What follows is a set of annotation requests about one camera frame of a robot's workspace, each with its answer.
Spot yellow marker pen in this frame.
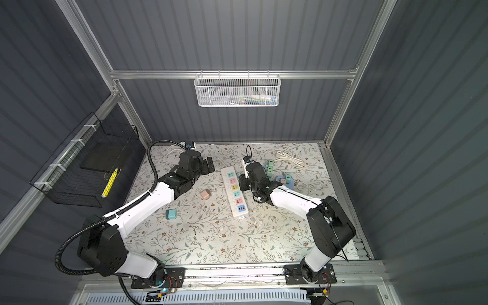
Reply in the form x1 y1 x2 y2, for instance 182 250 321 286
102 169 119 198

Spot white wire mesh basket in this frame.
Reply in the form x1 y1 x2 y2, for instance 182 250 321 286
194 74 282 108

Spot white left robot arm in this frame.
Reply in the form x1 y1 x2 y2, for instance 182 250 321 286
78 150 215 278

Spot pink charger plug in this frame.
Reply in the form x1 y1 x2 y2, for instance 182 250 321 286
200 189 212 200

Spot teal power strip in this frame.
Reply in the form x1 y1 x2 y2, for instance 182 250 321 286
275 175 287 185

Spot items in white basket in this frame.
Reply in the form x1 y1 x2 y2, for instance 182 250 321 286
226 94 278 106

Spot black foam pad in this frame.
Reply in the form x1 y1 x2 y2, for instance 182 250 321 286
80 143 127 173

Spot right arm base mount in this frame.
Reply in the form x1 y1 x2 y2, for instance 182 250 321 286
282 262 337 285

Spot white coiled power cable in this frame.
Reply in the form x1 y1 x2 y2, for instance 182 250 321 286
275 150 306 168

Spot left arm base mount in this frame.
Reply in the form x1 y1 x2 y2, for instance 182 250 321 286
130 268 186 289

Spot black corrugated cable conduit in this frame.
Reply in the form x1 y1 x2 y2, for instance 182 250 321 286
54 140 188 305

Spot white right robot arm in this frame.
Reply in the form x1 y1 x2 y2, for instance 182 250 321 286
239 156 357 282

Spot white multicolour power strip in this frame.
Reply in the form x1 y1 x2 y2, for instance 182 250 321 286
220 166 249 219

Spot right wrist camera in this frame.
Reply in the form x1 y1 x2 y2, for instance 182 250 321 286
242 155 252 179

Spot black wire mesh basket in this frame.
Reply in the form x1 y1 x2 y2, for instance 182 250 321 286
30 116 145 208

